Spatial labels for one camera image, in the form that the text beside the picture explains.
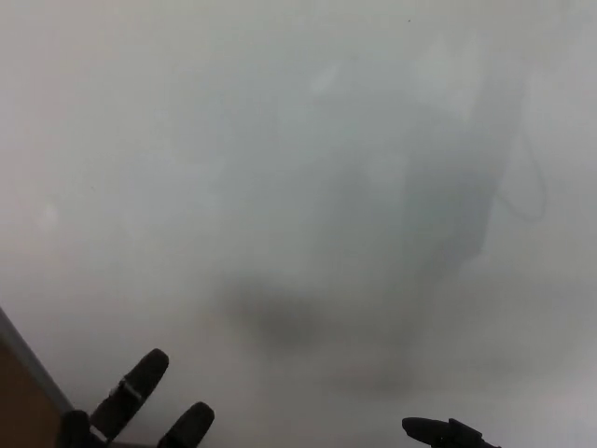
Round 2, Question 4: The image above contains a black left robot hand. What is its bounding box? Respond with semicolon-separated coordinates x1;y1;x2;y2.
60;347;216;448

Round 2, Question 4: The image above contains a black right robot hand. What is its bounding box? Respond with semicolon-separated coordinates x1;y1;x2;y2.
401;416;504;448

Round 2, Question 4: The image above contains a brown wooden panel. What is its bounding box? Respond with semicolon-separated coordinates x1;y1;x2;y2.
0;334;65;448

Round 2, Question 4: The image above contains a white whiteboard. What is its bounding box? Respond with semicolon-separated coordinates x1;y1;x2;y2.
0;0;597;448

